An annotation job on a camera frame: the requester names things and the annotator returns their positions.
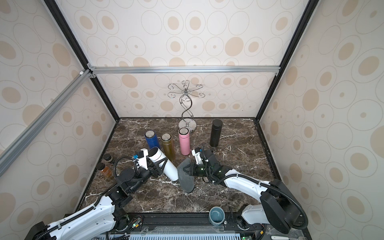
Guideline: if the grey wiping cloth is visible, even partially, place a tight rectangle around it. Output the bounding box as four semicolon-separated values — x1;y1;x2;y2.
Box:
177;158;195;194

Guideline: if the white thermos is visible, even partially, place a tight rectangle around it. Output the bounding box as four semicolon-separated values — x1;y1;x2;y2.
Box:
148;147;179;182

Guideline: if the pink thermos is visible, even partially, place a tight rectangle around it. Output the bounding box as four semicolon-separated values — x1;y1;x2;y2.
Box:
179;127;191;156

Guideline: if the black thermos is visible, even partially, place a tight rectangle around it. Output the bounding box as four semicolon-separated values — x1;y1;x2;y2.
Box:
210;119;223;147

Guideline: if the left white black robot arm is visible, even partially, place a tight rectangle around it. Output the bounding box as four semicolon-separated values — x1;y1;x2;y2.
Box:
26;157;169;240

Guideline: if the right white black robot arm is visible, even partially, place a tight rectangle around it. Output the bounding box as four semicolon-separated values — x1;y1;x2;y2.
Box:
177;148;309;234

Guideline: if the blue thermos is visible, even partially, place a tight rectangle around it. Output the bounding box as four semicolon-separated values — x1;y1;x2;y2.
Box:
145;130;161;149

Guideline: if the gold thermos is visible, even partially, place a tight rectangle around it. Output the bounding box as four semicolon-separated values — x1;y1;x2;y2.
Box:
161;133;176;161

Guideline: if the amber spice jar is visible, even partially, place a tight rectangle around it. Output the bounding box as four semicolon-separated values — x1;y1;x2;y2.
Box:
96;163;113;179

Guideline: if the teal ceramic mug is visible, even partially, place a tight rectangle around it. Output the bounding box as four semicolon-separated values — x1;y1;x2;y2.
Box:
209;207;226;227

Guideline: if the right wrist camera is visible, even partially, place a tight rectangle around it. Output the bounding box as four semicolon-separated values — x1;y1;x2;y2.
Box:
191;147;203;165

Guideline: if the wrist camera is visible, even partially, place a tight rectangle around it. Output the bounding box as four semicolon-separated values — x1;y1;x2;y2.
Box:
191;147;203;165
133;149;149;170

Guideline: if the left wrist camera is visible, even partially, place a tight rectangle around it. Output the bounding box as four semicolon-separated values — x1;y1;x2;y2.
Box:
133;149;149;170

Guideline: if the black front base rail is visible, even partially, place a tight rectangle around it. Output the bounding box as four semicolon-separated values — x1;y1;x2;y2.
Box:
91;213;308;240

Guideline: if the silver wire cup stand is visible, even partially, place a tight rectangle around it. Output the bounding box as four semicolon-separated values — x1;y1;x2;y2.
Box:
168;80;205;132

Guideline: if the horizontal aluminium rail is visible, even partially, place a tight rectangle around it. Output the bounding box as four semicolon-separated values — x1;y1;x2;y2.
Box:
91;66;280;74

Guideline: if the left diagonal aluminium rail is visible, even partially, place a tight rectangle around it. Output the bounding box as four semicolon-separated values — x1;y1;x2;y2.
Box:
1;70;91;175

